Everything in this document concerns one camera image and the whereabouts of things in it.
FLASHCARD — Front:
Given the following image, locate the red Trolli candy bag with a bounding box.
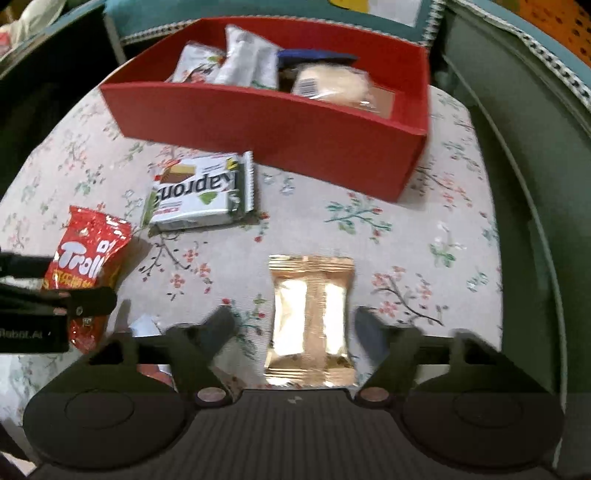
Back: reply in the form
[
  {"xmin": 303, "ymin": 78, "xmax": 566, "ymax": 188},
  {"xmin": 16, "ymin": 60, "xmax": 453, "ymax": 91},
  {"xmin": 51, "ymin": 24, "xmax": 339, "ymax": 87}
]
[{"xmin": 41, "ymin": 204, "xmax": 134, "ymax": 355}]

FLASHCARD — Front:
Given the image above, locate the pink sausage pack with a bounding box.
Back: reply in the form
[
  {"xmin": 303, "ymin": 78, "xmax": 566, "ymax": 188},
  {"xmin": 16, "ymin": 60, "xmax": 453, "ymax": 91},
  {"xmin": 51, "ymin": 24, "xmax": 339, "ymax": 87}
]
[{"xmin": 129, "ymin": 314, "xmax": 176, "ymax": 389}]

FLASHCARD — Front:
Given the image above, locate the gold foil snack packet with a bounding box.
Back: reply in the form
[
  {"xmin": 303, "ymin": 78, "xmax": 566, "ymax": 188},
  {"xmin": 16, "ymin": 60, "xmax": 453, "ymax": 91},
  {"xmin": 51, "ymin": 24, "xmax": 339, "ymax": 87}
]
[{"xmin": 264, "ymin": 255, "xmax": 356, "ymax": 389}]

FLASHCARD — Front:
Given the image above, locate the white Kaprons wafer pack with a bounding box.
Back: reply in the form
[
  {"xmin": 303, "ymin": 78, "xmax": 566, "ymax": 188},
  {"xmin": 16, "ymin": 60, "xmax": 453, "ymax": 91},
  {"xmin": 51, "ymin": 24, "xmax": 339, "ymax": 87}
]
[{"xmin": 142, "ymin": 151, "xmax": 256, "ymax": 231}]

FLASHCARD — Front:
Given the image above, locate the round white rice cake pack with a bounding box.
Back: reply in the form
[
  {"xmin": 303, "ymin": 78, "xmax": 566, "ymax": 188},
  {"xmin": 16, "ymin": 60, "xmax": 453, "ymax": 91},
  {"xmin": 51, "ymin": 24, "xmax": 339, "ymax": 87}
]
[{"xmin": 291, "ymin": 63, "xmax": 375, "ymax": 111}]

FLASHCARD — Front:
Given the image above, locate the white barcode snack packet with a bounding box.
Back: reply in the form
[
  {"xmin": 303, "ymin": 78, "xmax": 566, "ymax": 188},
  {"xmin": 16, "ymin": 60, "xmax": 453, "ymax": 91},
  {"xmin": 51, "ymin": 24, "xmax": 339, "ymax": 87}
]
[{"xmin": 213, "ymin": 24, "xmax": 281, "ymax": 90}]

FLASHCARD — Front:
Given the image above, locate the blue foil snack packet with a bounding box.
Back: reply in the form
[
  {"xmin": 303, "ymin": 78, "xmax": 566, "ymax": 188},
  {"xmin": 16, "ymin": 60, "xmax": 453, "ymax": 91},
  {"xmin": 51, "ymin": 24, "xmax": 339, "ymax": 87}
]
[{"xmin": 277, "ymin": 49, "xmax": 358, "ymax": 70}]

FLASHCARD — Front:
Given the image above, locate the white cartoon snack packet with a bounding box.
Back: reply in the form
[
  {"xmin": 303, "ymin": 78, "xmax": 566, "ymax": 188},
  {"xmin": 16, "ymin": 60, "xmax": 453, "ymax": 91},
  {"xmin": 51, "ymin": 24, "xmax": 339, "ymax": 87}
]
[{"xmin": 168, "ymin": 41, "xmax": 225, "ymax": 83}]

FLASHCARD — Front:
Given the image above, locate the floral tablecloth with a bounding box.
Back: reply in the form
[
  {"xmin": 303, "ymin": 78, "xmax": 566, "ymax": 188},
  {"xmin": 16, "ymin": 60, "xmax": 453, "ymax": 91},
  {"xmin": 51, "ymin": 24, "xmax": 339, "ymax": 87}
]
[{"xmin": 0, "ymin": 85, "xmax": 505, "ymax": 425}]

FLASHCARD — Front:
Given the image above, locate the red cardboard box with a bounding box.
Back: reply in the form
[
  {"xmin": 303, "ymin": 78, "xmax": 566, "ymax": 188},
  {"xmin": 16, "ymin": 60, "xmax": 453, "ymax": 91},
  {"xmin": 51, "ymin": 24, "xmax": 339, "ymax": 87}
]
[{"xmin": 100, "ymin": 16, "xmax": 430, "ymax": 202}]

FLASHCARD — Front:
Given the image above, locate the white cloth on sofa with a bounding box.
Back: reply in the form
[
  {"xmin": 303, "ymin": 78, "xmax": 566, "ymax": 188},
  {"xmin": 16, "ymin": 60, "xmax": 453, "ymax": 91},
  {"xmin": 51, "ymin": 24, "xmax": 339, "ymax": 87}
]
[{"xmin": 1, "ymin": 0, "xmax": 67, "ymax": 49}]

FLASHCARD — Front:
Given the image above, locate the green sofa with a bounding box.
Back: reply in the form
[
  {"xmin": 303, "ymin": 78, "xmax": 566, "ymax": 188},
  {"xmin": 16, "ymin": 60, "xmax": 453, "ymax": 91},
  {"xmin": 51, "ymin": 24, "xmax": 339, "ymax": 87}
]
[{"xmin": 432, "ymin": 1, "xmax": 590, "ymax": 479}]

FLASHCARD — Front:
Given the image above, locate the teal sofa cover with lion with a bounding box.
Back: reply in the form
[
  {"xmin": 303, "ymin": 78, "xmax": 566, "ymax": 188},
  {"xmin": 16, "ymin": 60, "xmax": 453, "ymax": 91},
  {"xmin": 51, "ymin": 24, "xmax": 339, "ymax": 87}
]
[{"xmin": 105, "ymin": 0, "xmax": 446, "ymax": 47}]

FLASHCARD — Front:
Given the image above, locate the orange plastic basket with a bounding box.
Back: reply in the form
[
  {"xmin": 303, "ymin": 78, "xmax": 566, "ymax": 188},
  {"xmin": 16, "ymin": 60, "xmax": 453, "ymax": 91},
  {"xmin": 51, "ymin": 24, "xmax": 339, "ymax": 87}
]
[{"xmin": 519, "ymin": 0, "xmax": 591, "ymax": 63}]

